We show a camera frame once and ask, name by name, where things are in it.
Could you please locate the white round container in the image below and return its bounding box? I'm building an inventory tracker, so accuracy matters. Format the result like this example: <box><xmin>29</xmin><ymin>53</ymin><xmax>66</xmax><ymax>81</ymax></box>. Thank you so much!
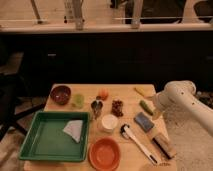
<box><xmin>101</xmin><ymin>114</ymin><xmax>118</xmax><ymax>132</ymax></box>

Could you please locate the orange bowl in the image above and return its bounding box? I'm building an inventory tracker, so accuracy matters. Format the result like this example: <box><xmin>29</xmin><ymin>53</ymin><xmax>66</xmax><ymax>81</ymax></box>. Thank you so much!
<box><xmin>88</xmin><ymin>138</ymin><xmax>121</xmax><ymax>171</ymax></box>

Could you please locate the metal cup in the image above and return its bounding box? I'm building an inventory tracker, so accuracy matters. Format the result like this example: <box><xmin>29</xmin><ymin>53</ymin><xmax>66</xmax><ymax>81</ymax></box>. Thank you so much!
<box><xmin>91</xmin><ymin>100</ymin><xmax>103</xmax><ymax>119</ymax></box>

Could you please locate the orange carrot toy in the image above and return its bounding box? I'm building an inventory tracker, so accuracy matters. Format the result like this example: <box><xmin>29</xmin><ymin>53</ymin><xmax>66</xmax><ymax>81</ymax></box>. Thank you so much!
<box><xmin>98</xmin><ymin>89</ymin><xmax>109</xmax><ymax>100</ymax></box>

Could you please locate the wooden brush block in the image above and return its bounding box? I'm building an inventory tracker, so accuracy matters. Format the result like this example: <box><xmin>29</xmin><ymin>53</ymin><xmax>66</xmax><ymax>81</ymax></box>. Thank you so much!
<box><xmin>153</xmin><ymin>133</ymin><xmax>177</xmax><ymax>159</ymax></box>

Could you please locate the green pepper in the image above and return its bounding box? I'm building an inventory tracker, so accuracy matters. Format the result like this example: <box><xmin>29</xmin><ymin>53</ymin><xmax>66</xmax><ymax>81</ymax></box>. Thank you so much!
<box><xmin>139</xmin><ymin>100</ymin><xmax>153</xmax><ymax>116</ymax></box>

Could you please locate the white folded cloth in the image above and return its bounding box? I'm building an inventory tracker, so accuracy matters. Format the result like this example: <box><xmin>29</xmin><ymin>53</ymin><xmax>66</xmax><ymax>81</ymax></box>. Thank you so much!
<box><xmin>63</xmin><ymin>120</ymin><xmax>83</xmax><ymax>143</ymax></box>

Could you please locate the purple bowl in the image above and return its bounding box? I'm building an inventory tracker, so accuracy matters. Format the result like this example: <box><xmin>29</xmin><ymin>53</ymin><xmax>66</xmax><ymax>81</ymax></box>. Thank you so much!
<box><xmin>50</xmin><ymin>85</ymin><xmax>71</xmax><ymax>105</ymax></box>

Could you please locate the yellow corn toy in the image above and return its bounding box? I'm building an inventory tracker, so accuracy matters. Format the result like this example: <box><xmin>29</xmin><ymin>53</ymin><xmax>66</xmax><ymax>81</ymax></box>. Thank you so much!
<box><xmin>134</xmin><ymin>87</ymin><xmax>148</xmax><ymax>97</ymax></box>

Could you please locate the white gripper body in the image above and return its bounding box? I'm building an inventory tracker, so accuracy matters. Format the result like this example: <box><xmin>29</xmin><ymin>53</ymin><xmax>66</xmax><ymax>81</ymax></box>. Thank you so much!
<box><xmin>150</xmin><ymin>94</ymin><xmax>163</xmax><ymax>120</ymax></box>

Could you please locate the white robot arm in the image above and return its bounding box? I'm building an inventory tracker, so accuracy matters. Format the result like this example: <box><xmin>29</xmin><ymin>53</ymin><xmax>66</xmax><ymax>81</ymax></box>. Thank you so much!
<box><xmin>151</xmin><ymin>80</ymin><xmax>213</xmax><ymax>137</ymax></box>

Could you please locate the dark red grapes toy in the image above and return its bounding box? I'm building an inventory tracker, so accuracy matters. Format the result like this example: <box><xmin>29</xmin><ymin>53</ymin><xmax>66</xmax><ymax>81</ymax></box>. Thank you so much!
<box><xmin>111</xmin><ymin>100</ymin><xmax>123</xmax><ymax>117</ymax></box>

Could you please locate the blue sponge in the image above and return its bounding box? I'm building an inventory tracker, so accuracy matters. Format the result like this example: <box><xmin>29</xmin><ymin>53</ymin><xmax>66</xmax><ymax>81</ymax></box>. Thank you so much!
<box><xmin>134</xmin><ymin>113</ymin><xmax>154</xmax><ymax>132</ymax></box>

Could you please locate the black chair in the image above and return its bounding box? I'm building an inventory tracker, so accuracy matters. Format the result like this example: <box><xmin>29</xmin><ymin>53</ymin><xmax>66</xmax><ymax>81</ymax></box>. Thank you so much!
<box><xmin>0</xmin><ymin>39</ymin><xmax>46</xmax><ymax>141</ymax></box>

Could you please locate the green cup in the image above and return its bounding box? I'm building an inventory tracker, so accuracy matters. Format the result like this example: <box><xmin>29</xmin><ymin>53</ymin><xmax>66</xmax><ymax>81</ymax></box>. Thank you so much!
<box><xmin>73</xmin><ymin>94</ymin><xmax>84</xmax><ymax>109</ymax></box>

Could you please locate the white handled pizza cutter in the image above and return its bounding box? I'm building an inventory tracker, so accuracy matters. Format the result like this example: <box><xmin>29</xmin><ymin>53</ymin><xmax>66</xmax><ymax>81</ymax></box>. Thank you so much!
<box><xmin>120</xmin><ymin>124</ymin><xmax>159</xmax><ymax>165</ymax></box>

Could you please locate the green plastic tray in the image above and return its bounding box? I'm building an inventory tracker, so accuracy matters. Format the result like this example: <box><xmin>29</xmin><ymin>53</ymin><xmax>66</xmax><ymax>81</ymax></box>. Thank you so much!
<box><xmin>19</xmin><ymin>111</ymin><xmax>89</xmax><ymax>162</ymax></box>

